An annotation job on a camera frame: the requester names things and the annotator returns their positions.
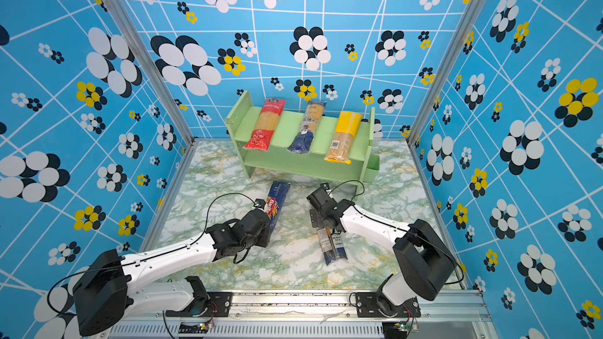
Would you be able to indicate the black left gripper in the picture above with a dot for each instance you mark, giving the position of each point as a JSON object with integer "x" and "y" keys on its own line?
{"x": 264, "y": 242}

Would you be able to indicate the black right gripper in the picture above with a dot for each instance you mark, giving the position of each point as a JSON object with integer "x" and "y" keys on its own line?
{"x": 316, "y": 219}

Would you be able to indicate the clear blue spaghetti package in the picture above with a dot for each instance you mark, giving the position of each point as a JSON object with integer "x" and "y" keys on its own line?
{"x": 331, "y": 245}

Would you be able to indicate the dark blue spaghetti package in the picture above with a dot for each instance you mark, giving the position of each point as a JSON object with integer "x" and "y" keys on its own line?
{"x": 275, "y": 201}

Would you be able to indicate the blue yellow spaghetti package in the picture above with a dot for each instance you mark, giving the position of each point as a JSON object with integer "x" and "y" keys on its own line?
{"x": 307, "y": 132}

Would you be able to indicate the red spaghetti package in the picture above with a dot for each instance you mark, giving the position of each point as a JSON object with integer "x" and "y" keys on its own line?
{"x": 266, "y": 125}

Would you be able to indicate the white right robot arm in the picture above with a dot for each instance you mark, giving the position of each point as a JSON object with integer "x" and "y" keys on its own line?
{"x": 424, "y": 260}

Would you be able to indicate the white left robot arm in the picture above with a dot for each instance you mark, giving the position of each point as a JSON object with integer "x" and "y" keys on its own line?
{"x": 115, "y": 287}

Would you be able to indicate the green wooden shelf unit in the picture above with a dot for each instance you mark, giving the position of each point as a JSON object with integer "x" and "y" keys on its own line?
{"x": 241, "y": 122}

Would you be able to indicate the green plastic hanging bin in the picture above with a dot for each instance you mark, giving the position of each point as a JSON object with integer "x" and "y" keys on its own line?
{"x": 372, "y": 168}

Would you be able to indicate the left controller board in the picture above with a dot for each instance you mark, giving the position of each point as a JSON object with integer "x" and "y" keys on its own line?
{"x": 195, "y": 328}

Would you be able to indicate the controller board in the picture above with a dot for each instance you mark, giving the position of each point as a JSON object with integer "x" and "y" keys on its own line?
{"x": 195, "y": 328}
{"x": 395, "y": 330}

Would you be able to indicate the right controller board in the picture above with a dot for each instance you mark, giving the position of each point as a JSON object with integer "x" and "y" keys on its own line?
{"x": 395, "y": 330}

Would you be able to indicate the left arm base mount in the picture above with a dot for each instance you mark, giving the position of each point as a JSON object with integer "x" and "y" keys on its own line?
{"x": 204, "y": 303}

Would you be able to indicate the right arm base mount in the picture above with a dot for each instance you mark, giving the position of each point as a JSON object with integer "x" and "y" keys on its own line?
{"x": 393, "y": 299}

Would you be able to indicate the aluminium corner post right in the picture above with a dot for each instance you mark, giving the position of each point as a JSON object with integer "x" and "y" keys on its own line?
{"x": 466, "y": 23}

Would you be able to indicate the aluminium corner post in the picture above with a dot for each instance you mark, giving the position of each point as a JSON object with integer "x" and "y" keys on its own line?
{"x": 126, "y": 26}
{"x": 466, "y": 23}

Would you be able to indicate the aluminium corner post left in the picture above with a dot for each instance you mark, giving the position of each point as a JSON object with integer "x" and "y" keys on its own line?
{"x": 126, "y": 26}

